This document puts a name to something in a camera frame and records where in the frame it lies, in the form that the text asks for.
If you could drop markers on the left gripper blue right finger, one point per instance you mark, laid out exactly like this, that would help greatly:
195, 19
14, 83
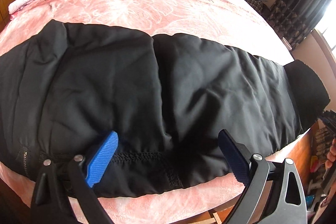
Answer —
286, 200

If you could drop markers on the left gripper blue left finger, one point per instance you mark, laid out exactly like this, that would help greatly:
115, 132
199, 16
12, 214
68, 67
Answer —
50, 202

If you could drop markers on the black padded pants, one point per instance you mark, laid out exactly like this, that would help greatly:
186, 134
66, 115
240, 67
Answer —
167, 97

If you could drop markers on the person's right hand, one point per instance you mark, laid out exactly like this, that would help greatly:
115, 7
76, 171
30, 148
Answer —
331, 155

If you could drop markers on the dark patterned curtain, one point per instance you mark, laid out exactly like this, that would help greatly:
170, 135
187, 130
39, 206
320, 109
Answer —
293, 20

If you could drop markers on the plaid cloth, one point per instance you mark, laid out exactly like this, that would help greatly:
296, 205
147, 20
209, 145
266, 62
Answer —
257, 5

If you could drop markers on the pink sweet dream bedspread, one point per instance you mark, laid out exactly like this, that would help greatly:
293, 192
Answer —
229, 22

